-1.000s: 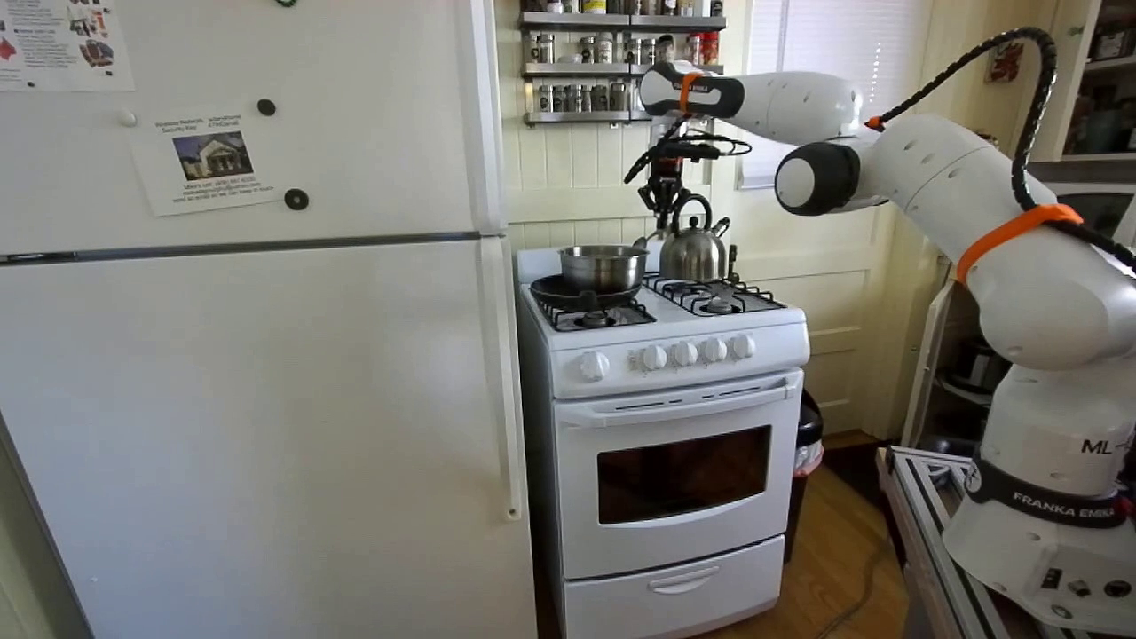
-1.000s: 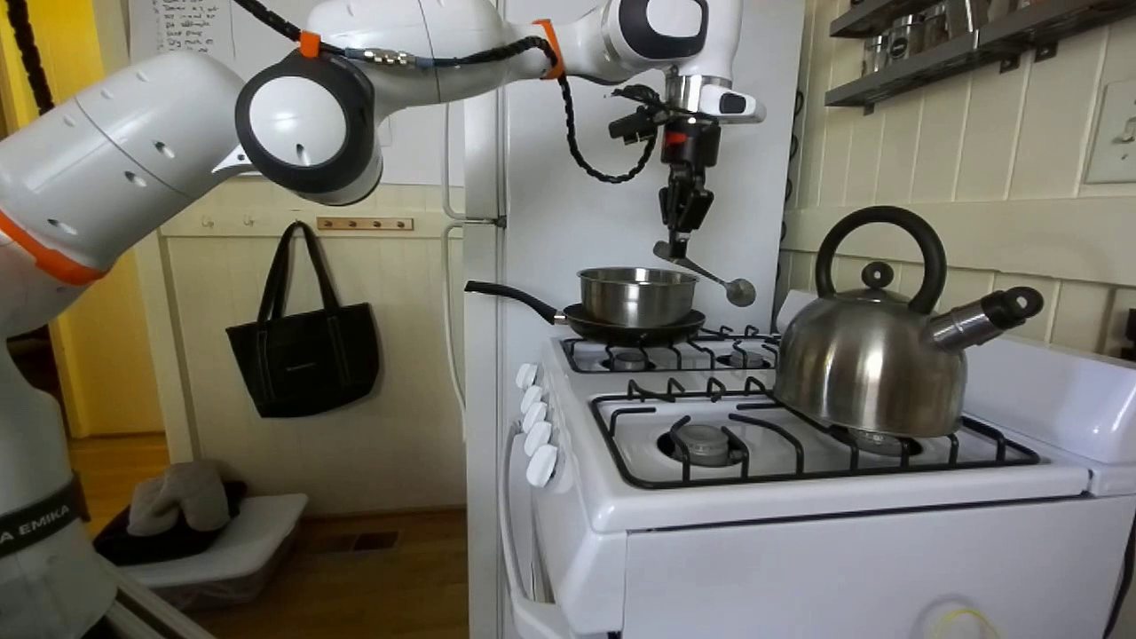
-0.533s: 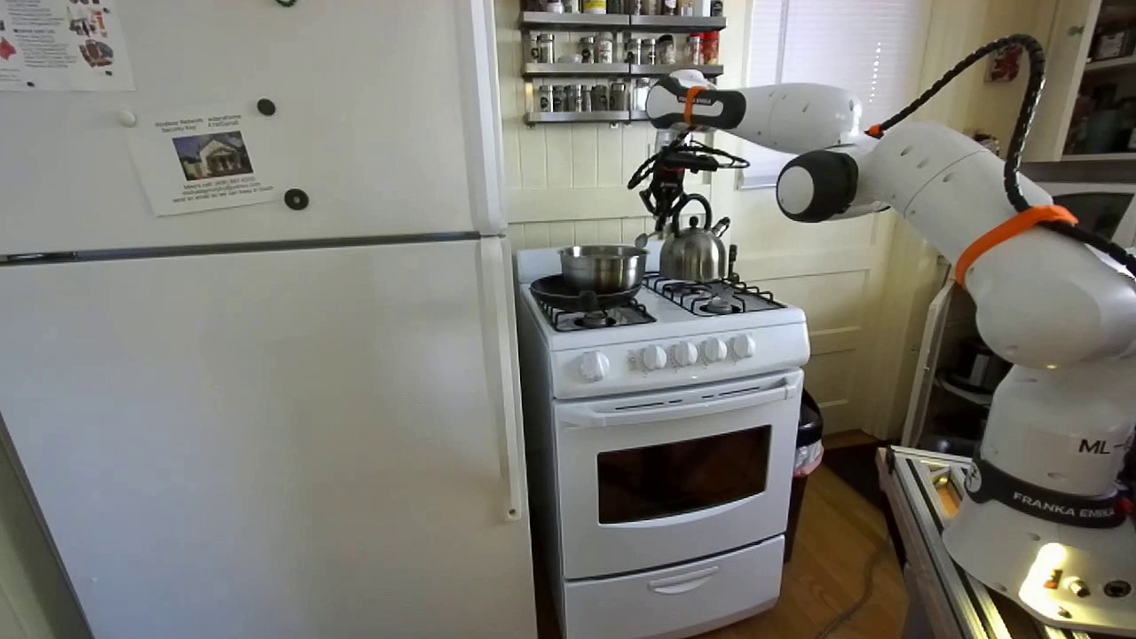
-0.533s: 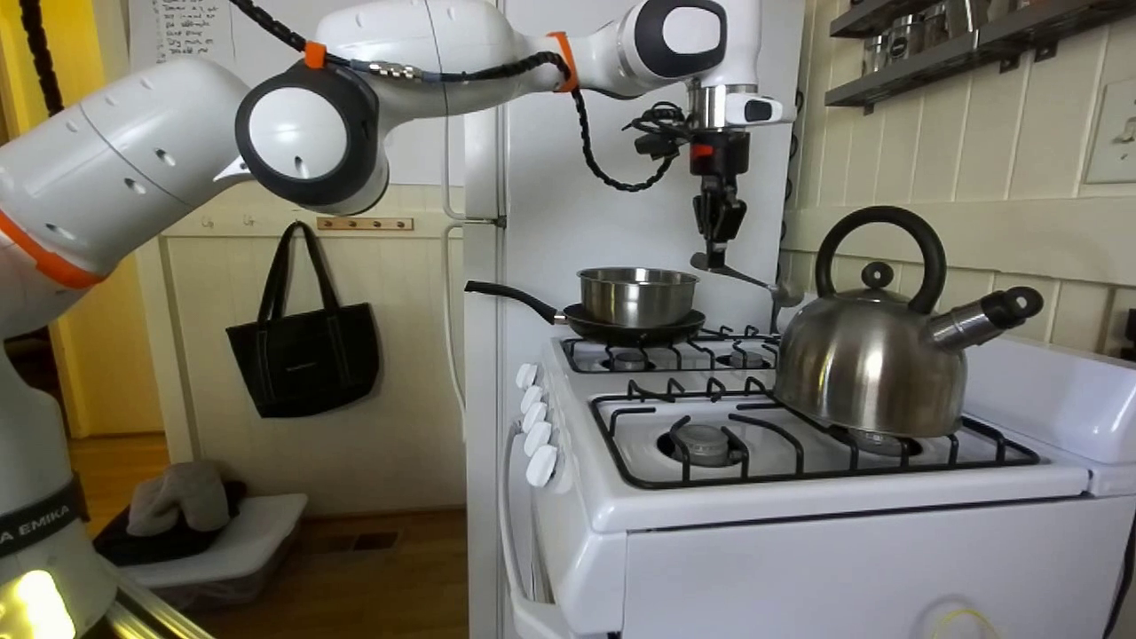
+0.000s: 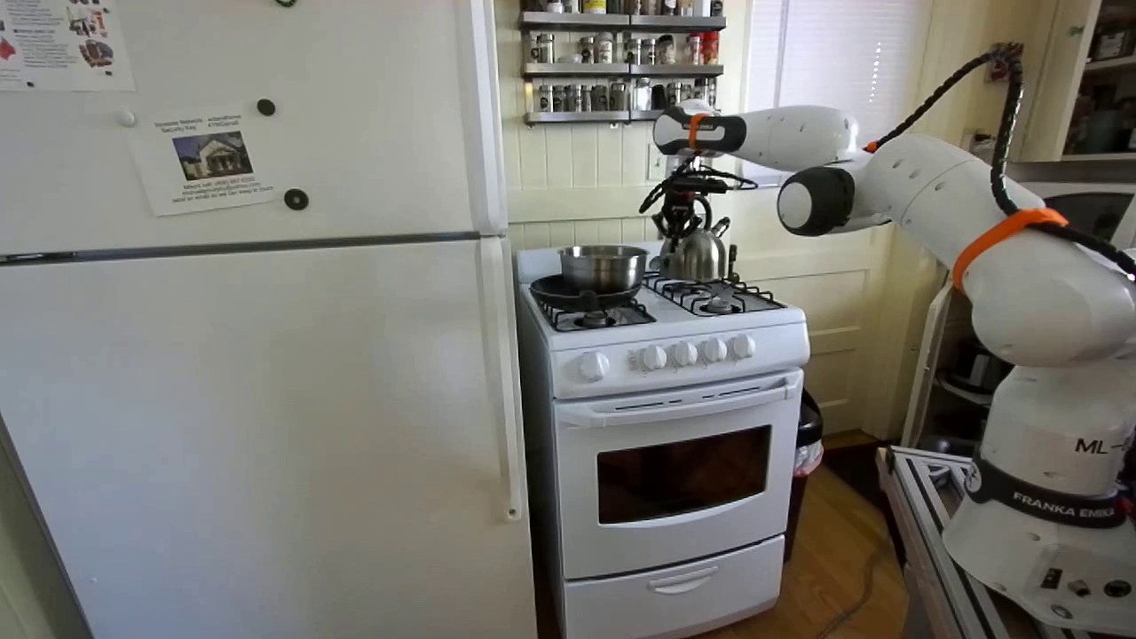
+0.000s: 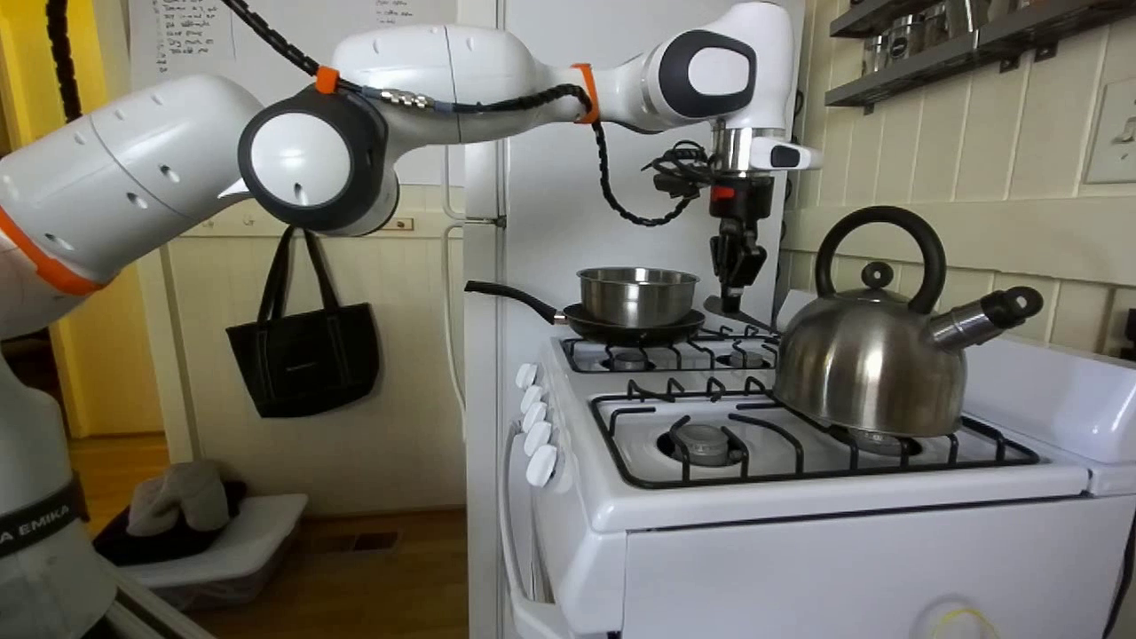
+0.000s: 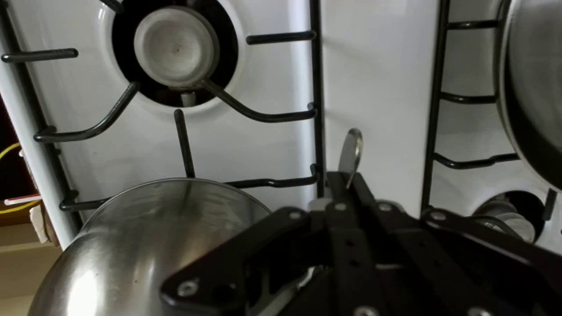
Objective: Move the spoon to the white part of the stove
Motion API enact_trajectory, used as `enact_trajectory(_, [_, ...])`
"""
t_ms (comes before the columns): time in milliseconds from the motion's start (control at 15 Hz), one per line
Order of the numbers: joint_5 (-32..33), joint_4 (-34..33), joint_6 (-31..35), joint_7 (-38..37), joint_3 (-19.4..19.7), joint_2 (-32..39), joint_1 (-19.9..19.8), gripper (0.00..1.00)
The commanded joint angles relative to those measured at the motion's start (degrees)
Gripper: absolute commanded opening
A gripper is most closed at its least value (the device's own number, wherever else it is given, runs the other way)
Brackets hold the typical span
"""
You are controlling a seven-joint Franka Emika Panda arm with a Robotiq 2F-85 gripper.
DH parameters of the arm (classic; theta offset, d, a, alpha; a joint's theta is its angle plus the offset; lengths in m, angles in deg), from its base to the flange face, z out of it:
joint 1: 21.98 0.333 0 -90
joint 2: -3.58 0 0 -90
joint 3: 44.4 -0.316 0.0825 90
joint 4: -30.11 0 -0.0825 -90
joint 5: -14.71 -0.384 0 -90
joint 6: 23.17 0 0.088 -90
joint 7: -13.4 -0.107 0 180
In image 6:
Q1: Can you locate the white refrigerator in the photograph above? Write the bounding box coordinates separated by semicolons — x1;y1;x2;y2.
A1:
454;0;808;639

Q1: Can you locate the stainless steel pot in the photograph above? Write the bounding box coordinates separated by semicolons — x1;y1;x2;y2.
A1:
576;266;702;329

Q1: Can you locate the white gas stove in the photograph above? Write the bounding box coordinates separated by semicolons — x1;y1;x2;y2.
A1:
493;287;1136;639

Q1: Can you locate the stainless steel kettle black handle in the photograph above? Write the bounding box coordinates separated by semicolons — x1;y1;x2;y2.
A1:
774;207;1047;443

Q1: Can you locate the dark wall spice rack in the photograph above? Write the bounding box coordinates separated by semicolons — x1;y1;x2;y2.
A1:
824;0;1136;117

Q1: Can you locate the black coiled robot cable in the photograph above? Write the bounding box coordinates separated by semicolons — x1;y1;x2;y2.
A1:
44;0;712;230

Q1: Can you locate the black tote bag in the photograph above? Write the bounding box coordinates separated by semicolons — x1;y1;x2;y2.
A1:
222;221;382;418

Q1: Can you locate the metal robot mounting cart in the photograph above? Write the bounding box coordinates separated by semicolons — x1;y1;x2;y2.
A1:
86;573;218;639

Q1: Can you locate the black frying pan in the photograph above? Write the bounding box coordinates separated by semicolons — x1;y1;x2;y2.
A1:
461;277;709;348

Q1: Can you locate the yellow door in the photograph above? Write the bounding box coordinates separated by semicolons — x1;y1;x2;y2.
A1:
0;0;164;440

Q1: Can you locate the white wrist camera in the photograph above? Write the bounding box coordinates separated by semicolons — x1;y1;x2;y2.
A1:
762;137;824;178

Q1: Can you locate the glass spice jar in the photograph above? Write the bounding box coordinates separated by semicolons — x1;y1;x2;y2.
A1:
889;10;929;63
861;27;897;78

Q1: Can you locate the silver gas burner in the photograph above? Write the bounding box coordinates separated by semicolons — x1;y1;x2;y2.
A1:
657;418;750;468

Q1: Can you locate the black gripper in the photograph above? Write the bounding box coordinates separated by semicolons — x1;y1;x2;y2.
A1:
705;175;774;316

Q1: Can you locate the grey folded cloth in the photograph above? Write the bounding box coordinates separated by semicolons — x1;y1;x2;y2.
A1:
124;458;233;540

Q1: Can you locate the black stove burner grate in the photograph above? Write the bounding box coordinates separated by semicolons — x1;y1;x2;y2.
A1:
584;374;1045;492
556;322;783;379

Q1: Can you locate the white plastic bin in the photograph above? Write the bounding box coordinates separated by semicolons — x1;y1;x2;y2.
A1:
109;490;311;608

